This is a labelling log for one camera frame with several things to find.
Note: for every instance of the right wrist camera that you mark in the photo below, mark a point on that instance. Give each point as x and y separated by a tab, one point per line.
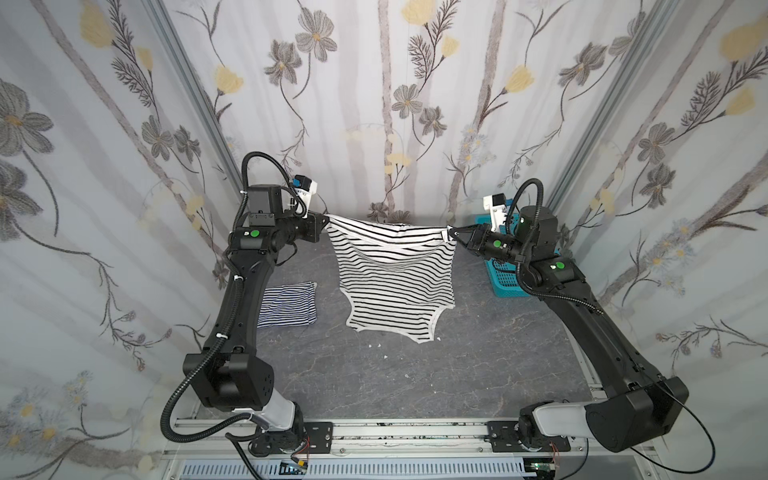
496	206

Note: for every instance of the blue white striped tank top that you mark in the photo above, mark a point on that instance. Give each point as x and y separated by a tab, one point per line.
288	306

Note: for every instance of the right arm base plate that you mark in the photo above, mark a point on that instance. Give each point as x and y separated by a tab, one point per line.
504	437

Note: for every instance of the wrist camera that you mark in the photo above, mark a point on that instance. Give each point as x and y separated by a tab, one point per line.
496	206
306	188

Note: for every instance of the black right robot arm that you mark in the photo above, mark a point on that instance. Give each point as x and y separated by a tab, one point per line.
641	404

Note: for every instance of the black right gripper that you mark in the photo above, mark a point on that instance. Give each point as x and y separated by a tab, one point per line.
474	237

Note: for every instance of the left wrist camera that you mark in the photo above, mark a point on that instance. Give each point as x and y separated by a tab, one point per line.
306	188

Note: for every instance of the aluminium mounting rail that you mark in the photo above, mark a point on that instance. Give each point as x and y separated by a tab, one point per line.
444	437

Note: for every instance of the white slotted cable duct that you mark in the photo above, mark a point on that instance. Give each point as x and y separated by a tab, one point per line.
397	468

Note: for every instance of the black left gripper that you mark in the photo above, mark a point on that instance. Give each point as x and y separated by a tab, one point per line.
310	227

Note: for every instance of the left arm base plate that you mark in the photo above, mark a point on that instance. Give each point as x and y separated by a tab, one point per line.
312	438

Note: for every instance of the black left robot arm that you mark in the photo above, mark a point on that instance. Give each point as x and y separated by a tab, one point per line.
227	373

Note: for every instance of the teal plastic basket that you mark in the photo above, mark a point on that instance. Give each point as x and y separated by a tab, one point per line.
502	275

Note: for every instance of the black white striped tank top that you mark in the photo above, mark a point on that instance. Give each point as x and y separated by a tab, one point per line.
397	278

